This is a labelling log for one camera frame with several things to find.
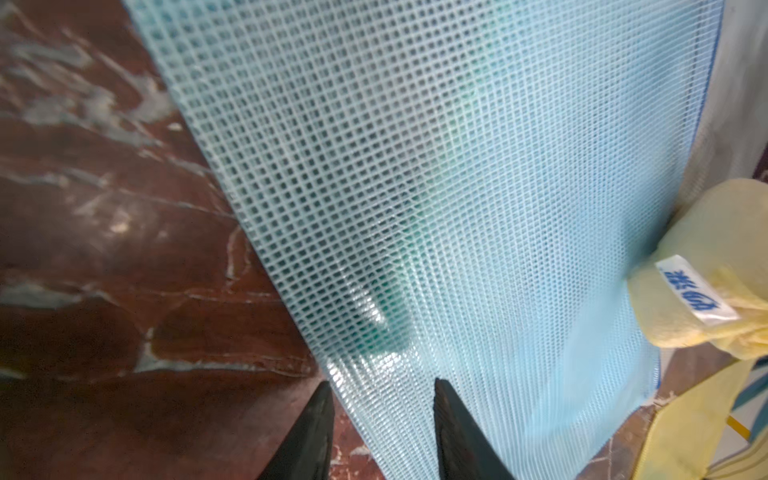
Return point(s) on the cream wiping cloth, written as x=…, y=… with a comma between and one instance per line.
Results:
x=706, y=281

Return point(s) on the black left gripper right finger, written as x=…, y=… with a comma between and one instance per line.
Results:
x=463, y=451

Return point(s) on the yellow mesh document bag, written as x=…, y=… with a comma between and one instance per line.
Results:
x=684, y=435

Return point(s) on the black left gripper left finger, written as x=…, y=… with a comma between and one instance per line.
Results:
x=306, y=450

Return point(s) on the white blue-edged mesh document bag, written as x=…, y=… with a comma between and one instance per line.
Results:
x=453, y=190

